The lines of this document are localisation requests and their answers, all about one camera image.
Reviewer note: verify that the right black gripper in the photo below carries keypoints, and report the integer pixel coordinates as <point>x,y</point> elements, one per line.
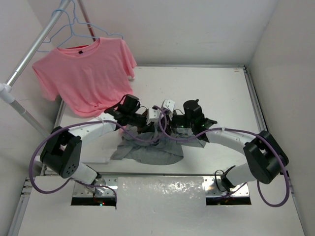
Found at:
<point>172,119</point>

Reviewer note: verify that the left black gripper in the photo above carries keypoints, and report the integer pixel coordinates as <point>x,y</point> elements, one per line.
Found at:
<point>145,127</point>

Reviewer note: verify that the grey t shirt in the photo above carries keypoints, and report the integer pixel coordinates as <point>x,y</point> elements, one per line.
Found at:
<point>164,151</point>

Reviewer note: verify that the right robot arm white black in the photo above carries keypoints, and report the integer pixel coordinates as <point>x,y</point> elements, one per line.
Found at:
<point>265,159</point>

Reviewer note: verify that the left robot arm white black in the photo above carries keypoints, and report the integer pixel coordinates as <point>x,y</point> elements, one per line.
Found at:
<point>62,151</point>

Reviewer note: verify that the pink t shirt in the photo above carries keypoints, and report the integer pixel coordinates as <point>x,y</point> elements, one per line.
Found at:
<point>89,79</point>

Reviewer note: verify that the silver clothes rack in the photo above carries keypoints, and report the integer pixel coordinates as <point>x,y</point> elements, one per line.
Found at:
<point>20,23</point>

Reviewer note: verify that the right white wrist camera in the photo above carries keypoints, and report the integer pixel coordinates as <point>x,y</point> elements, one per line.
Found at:
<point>168,107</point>

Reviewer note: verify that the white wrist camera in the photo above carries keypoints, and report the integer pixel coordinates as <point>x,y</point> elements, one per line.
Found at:
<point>152,115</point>
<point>168,107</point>

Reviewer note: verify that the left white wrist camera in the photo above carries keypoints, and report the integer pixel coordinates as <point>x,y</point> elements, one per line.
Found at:
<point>152,115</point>

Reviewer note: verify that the blue wire hanger rear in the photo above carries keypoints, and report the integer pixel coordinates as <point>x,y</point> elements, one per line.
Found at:
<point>70,26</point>

